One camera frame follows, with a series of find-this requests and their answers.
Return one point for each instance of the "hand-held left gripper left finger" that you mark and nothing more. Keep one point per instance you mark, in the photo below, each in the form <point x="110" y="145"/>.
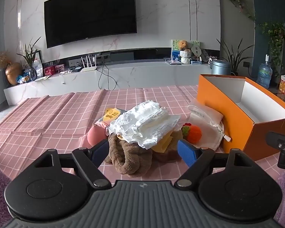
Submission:
<point x="101" y="152"/>

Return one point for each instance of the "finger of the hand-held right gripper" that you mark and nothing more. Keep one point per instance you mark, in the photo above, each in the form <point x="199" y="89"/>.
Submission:
<point x="283" y="143"/>

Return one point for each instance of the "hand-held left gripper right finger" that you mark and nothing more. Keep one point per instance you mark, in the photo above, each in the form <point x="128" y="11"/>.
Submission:
<point x="186" y="153"/>

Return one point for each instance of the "pink egg-shaped sponge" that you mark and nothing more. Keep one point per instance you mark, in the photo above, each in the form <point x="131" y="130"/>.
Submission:
<point x="96" y="136"/>

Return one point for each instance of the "orange crocheted fruit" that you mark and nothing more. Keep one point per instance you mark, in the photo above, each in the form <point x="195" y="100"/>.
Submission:
<point x="193" y="134"/>

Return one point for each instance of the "brown plush scarf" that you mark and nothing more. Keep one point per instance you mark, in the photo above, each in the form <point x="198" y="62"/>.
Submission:
<point x="130" y="159"/>

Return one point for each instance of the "yellow snack packet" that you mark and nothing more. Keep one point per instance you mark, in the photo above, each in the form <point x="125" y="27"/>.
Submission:
<point x="110" y="116"/>

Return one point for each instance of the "white mesh zipper bag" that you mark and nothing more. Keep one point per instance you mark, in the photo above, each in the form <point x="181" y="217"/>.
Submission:
<point x="204" y="112"/>

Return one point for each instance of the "white crinkled diaper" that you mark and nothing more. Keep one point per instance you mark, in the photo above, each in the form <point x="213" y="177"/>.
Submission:
<point x="140" y="123"/>

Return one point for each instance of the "orange cardboard box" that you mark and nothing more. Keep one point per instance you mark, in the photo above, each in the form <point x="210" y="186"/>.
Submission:
<point x="218" y="104"/>

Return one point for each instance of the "pink checked tablecloth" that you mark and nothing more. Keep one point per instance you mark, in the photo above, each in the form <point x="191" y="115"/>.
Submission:
<point x="49" y="123"/>

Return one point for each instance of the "large water bottle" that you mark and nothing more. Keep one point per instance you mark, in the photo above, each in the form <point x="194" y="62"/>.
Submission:
<point x="264" y="73"/>

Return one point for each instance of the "white marble television console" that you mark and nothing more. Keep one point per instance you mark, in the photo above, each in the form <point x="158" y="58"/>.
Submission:
<point x="133" y="76"/>

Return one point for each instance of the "white router with antennas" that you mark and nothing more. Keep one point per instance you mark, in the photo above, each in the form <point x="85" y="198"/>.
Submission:
<point x="88" y="68"/>

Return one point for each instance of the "silver pedal bin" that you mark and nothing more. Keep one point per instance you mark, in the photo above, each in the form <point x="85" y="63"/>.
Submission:
<point x="220" y="67"/>

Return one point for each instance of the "pink printed box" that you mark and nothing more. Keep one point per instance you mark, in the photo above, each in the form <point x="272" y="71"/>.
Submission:
<point x="59" y="68"/>

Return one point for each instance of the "beige envelope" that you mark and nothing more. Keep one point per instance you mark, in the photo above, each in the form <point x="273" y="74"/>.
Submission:
<point x="42" y="78"/>

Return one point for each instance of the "red gift box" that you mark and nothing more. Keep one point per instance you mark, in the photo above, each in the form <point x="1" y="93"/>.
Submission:
<point x="49" y="70"/>

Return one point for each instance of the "white crocheted pot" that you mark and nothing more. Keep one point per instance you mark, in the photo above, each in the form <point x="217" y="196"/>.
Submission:
<point x="185" y="56"/>

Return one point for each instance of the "long-leaved potted plant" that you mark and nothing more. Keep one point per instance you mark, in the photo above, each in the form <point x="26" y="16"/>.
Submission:
<point x="235" y="59"/>

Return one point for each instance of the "blue and green painting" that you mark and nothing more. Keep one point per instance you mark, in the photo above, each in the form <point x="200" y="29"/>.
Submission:
<point x="175" y="52"/>

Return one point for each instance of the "round paddle fan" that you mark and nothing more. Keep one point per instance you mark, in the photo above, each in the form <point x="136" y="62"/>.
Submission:
<point x="196" y="51"/>

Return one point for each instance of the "trailing pothos plant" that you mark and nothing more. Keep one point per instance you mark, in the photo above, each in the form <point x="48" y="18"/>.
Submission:
<point x="275" y="40"/>

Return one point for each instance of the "blue snack bags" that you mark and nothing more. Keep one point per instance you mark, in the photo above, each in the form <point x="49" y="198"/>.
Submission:
<point x="23" y="78"/>

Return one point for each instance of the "brown teddy bear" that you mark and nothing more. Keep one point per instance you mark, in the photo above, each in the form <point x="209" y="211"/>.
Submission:
<point x="182" y="45"/>

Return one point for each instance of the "green plant in glass vase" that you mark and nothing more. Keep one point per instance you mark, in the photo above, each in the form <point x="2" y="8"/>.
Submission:
<point x="30" y="59"/>

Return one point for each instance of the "gold vase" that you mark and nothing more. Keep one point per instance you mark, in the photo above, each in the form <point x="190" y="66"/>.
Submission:
<point x="13" y="74"/>

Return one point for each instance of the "dried flower bunch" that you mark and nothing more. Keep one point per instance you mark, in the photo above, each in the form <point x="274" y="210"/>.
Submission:
<point x="2" y="59"/>

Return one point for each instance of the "black flat television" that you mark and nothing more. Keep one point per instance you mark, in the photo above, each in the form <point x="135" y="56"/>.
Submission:
<point x="90" y="14"/>

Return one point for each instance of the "hanging vine plant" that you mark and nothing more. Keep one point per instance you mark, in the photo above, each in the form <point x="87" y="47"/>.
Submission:
<point x="239" y="2"/>

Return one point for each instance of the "wall socket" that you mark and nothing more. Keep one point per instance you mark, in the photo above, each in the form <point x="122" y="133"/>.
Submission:
<point x="246" y="64"/>

